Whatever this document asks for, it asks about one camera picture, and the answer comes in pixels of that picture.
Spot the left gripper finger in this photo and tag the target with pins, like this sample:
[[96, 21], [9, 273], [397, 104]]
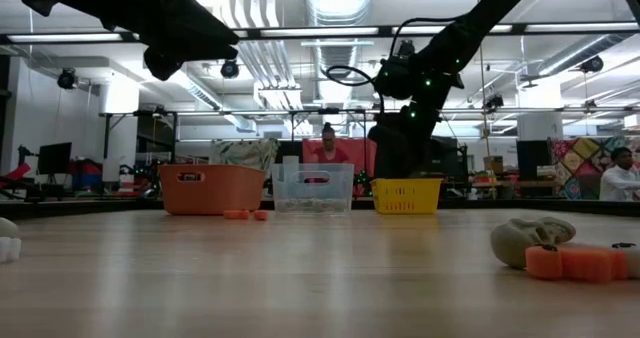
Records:
[[162, 63], [200, 35]]

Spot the orange plastic bin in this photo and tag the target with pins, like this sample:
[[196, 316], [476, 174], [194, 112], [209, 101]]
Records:
[[215, 193]]

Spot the white plastic bone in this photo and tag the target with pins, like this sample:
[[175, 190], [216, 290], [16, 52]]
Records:
[[9, 249]]

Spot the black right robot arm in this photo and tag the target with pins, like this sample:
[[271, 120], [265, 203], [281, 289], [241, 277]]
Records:
[[465, 33]]

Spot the orange curtain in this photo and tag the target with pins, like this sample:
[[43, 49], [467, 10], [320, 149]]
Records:
[[360, 150]]

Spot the black ceiling spotlight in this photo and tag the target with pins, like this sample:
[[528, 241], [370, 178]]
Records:
[[230, 70], [67, 79], [592, 64], [493, 102]]

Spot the yellow plastic basket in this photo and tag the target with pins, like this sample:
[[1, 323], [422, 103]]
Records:
[[406, 195]]

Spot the black monitor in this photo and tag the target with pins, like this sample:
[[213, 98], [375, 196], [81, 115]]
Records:
[[532, 158], [54, 158], [457, 158]]

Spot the white column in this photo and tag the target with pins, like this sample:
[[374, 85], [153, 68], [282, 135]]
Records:
[[540, 118], [119, 103]]

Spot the LED light strip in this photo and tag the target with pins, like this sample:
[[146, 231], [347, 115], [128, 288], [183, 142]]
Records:
[[580, 27], [500, 28], [65, 37], [325, 31]]

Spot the person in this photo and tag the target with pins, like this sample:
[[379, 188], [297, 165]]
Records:
[[329, 150], [620, 178]]

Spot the cardboard box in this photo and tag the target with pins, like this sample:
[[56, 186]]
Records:
[[493, 164]]

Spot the clear plastic bin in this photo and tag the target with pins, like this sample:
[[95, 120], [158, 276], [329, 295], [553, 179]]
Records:
[[312, 188]]

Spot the leaf print curtain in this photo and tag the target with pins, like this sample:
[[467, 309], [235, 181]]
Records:
[[245, 155]]

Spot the black overhead crossbar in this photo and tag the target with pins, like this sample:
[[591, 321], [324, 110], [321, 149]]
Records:
[[325, 39]]

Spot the colourful patchwork quilt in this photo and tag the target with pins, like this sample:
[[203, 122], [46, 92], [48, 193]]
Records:
[[585, 170]]

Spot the silver ventilation duct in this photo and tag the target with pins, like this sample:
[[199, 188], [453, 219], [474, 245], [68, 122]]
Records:
[[337, 8]]

